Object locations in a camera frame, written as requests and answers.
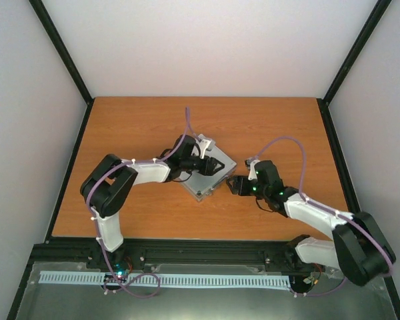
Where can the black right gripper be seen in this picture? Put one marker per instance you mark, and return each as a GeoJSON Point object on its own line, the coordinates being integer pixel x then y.
{"type": "Point", "coordinates": [240, 182]}

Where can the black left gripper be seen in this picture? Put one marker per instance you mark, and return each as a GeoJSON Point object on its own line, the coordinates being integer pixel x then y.
{"type": "Point", "coordinates": [209, 166]}

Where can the white cable duct strip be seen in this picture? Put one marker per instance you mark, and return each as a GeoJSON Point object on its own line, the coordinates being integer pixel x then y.
{"type": "Point", "coordinates": [176, 281]}

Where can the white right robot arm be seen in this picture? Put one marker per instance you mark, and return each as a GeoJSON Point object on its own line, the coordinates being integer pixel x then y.
{"type": "Point", "coordinates": [356, 246]}

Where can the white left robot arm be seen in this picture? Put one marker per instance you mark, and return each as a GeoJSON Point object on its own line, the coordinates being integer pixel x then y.
{"type": "Point", "coordinates": [108, 185]}

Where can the black aluminium frame rail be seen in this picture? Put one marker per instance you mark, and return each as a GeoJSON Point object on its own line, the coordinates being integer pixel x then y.
{"type": "Point", "coordinates": [141, 254]}

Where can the aluminium poker case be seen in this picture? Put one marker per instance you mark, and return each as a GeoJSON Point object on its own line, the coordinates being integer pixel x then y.
{"type": "Point", "coordinates": [202, 186]}

